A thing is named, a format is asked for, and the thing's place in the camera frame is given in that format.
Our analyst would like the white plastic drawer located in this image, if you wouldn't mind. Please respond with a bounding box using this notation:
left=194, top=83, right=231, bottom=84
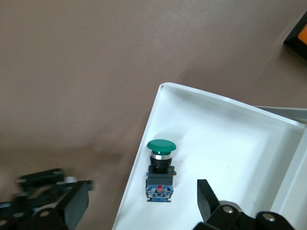
left=111, top=82, right=305, bottom=230

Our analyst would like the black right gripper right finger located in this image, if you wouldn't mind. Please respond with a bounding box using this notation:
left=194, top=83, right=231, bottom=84
left=195, top=179, right=241, bottom=230

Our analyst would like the brown table mat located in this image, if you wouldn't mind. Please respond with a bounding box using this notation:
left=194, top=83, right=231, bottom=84
left=0, top=0, right=307, bottom=230

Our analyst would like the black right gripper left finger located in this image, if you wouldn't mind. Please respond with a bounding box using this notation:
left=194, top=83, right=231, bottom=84
left=31, top=181, right=90, bottom=230

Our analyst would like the green mushroom push button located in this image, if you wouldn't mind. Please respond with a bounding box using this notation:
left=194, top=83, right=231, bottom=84
left=146, top=139, right=177, bottom=204

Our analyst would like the orange button enclosure box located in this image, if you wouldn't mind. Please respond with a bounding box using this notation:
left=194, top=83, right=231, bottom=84
left=283, top=11, right=307, bottom=60

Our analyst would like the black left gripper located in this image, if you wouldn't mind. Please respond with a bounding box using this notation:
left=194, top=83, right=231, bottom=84
left=0, top=169, right=77, bottom=218

